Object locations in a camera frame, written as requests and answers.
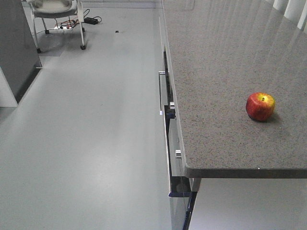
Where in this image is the red yellow apple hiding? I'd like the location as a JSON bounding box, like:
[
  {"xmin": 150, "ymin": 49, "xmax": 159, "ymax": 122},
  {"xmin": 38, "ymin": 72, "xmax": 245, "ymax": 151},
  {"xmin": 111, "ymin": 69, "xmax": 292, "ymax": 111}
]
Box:
[{"xmin": 246, "ymin": 92, "xmax": 275, "ymax": 122}]

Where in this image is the kitchen island cabinet front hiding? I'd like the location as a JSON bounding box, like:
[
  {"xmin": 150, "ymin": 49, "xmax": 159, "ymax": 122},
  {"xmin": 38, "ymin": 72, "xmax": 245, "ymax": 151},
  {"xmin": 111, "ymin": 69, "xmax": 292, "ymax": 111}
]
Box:
[{"xmin": 159, "ymin": 15, "xmax": 201, "ymax": 230}]

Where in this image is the black power adapter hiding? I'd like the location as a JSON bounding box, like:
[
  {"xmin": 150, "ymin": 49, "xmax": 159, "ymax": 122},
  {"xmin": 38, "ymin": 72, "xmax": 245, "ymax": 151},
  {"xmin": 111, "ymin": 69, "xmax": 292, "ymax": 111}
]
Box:
[{"xmin": 84, "ymin": 17, "xmax": 98, "ymax": 25}]

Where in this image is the white power strip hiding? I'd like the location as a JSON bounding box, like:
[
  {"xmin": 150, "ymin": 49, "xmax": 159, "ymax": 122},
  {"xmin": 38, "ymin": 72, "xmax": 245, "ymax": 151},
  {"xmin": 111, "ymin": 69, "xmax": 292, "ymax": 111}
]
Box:
[{"xmin": 54, "ymin": 25, "xmax": 73, "ymax": 31}]

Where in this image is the grey cabinet panel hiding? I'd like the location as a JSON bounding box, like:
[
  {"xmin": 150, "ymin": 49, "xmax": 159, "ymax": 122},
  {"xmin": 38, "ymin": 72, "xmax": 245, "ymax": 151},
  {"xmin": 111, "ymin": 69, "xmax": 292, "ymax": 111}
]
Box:
[{"xmin": 0, "ymin": 0, "xmax": 42, "ymax": 107}]

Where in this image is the chrome drawer handle bar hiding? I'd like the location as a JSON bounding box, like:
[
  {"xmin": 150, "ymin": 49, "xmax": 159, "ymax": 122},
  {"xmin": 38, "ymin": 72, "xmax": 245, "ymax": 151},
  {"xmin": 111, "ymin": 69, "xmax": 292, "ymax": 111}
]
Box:
[{"xmin": 158, "ymin": 71, "xmax": 165, "ymax": 115}]

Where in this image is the white frame chair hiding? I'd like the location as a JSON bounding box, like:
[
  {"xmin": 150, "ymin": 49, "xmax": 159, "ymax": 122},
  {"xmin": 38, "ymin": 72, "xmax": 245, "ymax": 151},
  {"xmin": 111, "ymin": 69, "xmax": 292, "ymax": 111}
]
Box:
[{"xmin": 26, "ymin": 0, "xmax": 86, "ymax": 53}]

